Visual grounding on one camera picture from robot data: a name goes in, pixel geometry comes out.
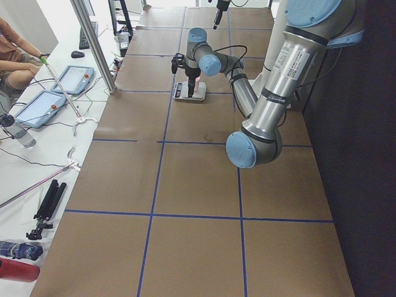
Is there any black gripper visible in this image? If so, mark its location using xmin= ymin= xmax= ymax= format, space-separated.
xmin=185 ymin=66 xmax=200 ymax=98

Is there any pink plastic cup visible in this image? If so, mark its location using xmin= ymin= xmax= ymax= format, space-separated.
xmin=194 ymin=77 xmax=200 ymax=97

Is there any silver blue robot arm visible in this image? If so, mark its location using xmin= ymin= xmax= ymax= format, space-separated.
xmin=173 ymin=1 xmax=368 ymax=168
xmin=213 ymin=0 xmax=231 ymax=30

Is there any silver digital kitchen scale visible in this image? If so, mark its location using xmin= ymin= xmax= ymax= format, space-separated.
xmin=172 ymin=81 xmax=207 ymax=101

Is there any black keyboard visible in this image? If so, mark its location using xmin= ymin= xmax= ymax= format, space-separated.
xmin=79 ymin=21 xmax=98 ymax=50

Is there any upper blue teach pendant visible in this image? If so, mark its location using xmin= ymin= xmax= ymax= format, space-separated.
xmin=58 ymin=65 xmax=95 ymax=95

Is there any blue teach pendant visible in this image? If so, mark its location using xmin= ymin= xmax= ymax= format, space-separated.
xmin=14 ymin=90 xmax=66 ymax=128
xmin=58 ymin=65 xmax=95 ymax=95

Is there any black computer mouse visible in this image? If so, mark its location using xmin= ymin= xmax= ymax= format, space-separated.
xmin=71 ymin=51 xmax=85 ymax=59

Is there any lower blue teach pendant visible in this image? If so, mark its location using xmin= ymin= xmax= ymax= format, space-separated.
xmin=14 ymin=90 xmax=66 ymax=128

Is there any person in brown shirt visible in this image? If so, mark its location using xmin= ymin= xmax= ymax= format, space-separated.
xmin=1 ymin=19 xmax=50 ymax=104

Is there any black folded tripod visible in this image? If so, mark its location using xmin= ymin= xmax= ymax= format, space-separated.
xmin=26 ymin=179 xmax=67 ymax=240

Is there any clear water bottle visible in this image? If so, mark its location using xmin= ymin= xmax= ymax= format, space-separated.
xmin=1 ymin=113 xmax=36 ymax=148

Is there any red metal bottle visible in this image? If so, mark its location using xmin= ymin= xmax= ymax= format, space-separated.
xmin=1 ymin=258 xmax=40 ymax=283

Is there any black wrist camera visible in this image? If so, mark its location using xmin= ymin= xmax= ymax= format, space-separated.
xmin=171 ymin=53 xmax=186 ymax=74

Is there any green handled grabber stick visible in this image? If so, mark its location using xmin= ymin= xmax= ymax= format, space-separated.
xmin=40 ymin=54 xmax=99 ymax=137

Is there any aluminium frame post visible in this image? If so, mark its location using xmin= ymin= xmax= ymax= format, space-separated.
xmin=70 ymin=0 xmax=116 ymax=94

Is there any pink handled grabber stick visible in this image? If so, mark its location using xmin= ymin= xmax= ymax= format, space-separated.
xmin=1 ymin=146 xmax=80 ymax=208

